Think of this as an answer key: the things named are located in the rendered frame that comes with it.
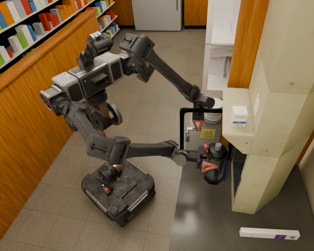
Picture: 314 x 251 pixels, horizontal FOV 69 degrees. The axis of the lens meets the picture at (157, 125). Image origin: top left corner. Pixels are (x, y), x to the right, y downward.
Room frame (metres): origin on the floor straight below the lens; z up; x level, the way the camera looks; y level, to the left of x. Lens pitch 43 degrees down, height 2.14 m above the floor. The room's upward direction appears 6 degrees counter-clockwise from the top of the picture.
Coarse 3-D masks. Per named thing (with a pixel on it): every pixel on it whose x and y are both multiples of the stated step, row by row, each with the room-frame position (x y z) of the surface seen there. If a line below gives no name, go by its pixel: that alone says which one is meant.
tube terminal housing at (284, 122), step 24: (264, 72) 0.68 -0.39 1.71; (264, 96) 0.60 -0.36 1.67; (288, 96) 0.55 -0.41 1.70; (312, 96) 0.55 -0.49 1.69; (264, 120) 0.56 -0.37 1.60; (288, 120) 0.54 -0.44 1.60; (312, 120) 0.60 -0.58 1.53; (264, 144) 0.55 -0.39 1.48; (288, 144) 0.55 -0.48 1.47; (264, 168) 0.54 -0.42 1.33; (288, 168) 0.60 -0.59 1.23; (240, 192) 0.56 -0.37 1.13; (264, 192) 0.54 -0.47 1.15
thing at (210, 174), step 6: (210, 144) 0.76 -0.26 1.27; (222, 144) 0.75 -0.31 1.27; (228, 150) 0.71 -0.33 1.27; (210, 156) 0.68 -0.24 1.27; (210, 162) 0.69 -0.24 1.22; (216, 162) 0.67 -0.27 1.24; (222, 162) 0.67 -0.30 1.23; (216, 168) 0.67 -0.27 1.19; (222, 168) 0.68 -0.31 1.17; (210, 174) 0.68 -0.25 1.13; (216, 174) 0.67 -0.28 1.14; (210, 180) 0.68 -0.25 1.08; (216, 180) 0.67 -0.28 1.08
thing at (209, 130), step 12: (192, 108) 0.91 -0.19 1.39; (204, 108) 0.90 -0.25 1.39; (192, 120) 0.91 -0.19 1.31; (204, 120) 0.90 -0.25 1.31; (216, 120) 0.89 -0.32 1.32; (192, 132) 0.91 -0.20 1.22; (204, 132) 0.90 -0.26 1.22; (216, 132) 0.88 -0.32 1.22; (192, 144) 0.91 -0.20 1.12; (228, 144) 0.87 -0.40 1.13
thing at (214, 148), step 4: (212, 144) 0.74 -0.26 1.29; (216, 144) 0.72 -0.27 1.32; (220, 144) 0.71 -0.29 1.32; (208, 148) 0.73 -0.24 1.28; (212, 148) 0.72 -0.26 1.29; (216, 148) 0.71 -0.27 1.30; (220, 148) 0.70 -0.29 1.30; (224, 148) 0.71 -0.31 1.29; (212, 152) 0.70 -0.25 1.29; (216, 152) 0.69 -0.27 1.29; (220, 152) 0.69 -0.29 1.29; (224, 152) 0.69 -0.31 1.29; (216, 156) 0.68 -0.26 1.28; (220, 156) 0.67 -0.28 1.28
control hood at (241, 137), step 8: (224, 88) 0.89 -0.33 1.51; (232, 88) 0.88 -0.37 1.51; (240, 88) 0.88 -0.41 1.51; (224, 96) 0.83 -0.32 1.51; (232, 96) 0.82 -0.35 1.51; (240, 96) 0.82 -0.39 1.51; (248, 96) 0.81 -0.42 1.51; (224, 104) 0.77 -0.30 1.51; (232, 104) 0.77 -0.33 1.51; (240, 104) 0.76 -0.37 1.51; (248, 104) 0.76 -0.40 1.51; (224, 112) 0.72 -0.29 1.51; (248, 112) 0.71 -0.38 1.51; (224, 120) 0.67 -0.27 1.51; (248, 120) 0.66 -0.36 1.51; (224, 128) 0.62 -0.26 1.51; (232, 128) 0.62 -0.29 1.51; (240, 128) 0.62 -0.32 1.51; (248, 128) 0.61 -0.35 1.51; (224, 136) 0.59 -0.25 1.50; (232, 136) 0.59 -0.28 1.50; (240, 136) 0.58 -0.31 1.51; (248, 136) 0.57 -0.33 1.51; (240, 144) 0.58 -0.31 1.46; (248, 144) 0.57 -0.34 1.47; (248, 152) 0.57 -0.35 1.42
